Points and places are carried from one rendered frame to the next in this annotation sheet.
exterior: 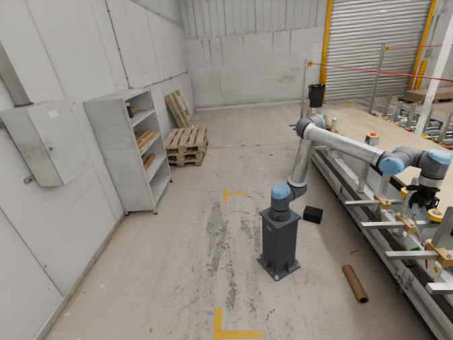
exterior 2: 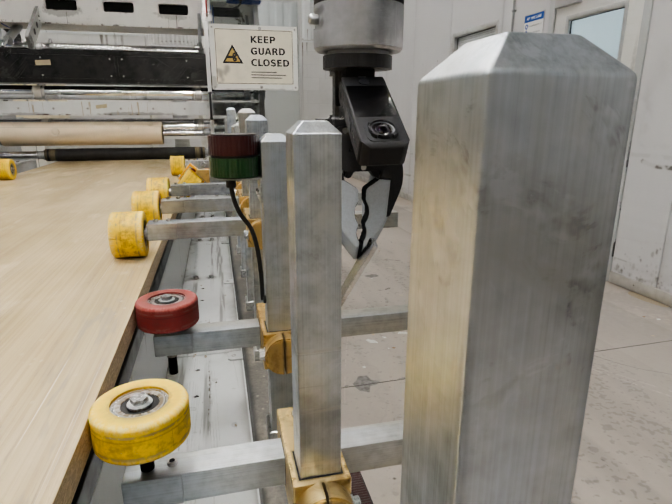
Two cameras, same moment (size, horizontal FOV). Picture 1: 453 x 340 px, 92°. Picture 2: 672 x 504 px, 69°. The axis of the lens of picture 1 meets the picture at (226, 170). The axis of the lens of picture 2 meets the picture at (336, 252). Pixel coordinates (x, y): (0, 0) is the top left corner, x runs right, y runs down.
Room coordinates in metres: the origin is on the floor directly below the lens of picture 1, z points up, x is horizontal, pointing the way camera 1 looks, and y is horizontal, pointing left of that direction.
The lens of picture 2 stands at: (1.39, -1.19, 1.14)
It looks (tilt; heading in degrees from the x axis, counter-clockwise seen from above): 16 degrees down; 161
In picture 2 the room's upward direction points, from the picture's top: straight up
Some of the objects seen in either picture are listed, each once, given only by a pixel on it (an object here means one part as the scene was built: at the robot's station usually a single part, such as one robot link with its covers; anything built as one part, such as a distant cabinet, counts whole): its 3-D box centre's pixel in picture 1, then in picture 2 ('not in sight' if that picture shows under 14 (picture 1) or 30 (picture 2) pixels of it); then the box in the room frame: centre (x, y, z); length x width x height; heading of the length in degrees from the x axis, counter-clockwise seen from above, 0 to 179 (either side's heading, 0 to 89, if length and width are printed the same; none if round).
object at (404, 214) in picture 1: (406, 210); (316, 412); (1.04, -1.09, 0.90); 0.03 x 0.03 x 0.48; 84
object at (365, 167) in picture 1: (365, 168); not in sight; (1.55, -1.14, 0.93); 0.05 x 0.04 x 0.45; 174
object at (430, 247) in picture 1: (439, 251); (276, 335); (0.77, -1.06, 0.85); 0.13 x 0.06 x 0.05; 174
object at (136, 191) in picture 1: (138, 151); not in sight; (2.90, 1.20, 0.78); 0.90 x 0.45 x 1.55; 176
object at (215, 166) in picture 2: not in sight; (235, 165); (0.78, -1.11, 1.08); 0.06 x 0.06 x 0.02
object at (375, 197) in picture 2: (415, 210); (367, 214); (0.88, -0.98, 1.03); 0.06 x 0.03 x 0.09; 174
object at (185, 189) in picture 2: not in sight; (250, 186); (0.00, -0.97, 0.95); 0.50 x 0.04 x 0.04; 84
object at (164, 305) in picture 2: not in sight; (170, 334); (0.73, -1.20, 0.85); 0.08 x 0.08 x 0.11
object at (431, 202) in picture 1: (425, 194); (354, 117); (0.88, -0.99, 1.14); 0.09 x 0.08 x 0.12; 174
